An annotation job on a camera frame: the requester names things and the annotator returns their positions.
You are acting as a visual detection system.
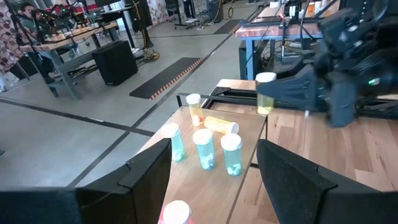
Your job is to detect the black desk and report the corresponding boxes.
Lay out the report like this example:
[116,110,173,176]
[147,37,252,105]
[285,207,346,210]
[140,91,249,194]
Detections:
[99,6,153,49]

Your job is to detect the floral patterned curtain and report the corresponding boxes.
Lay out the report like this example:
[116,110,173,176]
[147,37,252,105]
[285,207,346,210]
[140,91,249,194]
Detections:
[0,0,21,74]

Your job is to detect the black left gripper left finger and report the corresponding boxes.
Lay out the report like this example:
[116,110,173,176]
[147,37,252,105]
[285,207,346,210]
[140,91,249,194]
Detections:
[0,138,173,224]

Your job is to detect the wooden table grey legs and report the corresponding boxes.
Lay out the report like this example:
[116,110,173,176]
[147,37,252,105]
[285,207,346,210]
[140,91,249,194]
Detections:
[18,20,125,100]

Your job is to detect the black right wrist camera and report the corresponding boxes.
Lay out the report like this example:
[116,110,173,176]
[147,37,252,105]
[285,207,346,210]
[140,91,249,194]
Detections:
[317,7,379,62]

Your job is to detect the yellow pill bottle white cap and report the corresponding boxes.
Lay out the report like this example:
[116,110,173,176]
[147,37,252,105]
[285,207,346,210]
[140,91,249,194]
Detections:
[255,72,277,116]
[185,93,205,128]
[203,115,240,135]

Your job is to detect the blue-grey metal frame table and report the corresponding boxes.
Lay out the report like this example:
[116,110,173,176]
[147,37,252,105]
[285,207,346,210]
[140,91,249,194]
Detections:
[235,18,324,81]

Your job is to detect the yellow cable bundle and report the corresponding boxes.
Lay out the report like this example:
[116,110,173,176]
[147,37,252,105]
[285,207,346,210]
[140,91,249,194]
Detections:
[136,46,161,65]

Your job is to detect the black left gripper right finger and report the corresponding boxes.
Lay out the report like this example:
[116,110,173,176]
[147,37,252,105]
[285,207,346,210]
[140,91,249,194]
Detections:
[256,139,398,224]

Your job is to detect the green pill bottle white cap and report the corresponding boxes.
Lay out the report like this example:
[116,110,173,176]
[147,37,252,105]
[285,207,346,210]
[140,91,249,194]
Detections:
[164,123,187,163]
[220,133,243,177]
[192,128,216,171]

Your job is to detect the black cabinet box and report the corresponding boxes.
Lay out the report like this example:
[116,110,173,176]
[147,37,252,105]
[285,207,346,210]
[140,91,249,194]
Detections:
[91,40,139,86]

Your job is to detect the red pill bottle white cap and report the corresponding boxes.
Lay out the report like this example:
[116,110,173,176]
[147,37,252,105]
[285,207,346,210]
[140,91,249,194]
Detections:
[157,200,194,224]

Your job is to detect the person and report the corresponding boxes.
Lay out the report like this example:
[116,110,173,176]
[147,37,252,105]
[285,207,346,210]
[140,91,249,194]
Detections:
[17,2,43,37]

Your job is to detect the black mat hazard stripe edge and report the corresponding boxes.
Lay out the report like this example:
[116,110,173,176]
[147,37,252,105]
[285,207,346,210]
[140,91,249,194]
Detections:
[129,57,205,100]

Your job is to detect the plain black floor mat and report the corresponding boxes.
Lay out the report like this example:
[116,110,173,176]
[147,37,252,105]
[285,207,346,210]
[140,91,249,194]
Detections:
[214,19,242,35]

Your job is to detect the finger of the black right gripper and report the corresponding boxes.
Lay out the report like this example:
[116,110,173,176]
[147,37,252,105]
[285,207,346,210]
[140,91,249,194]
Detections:
[256,65,320,112]

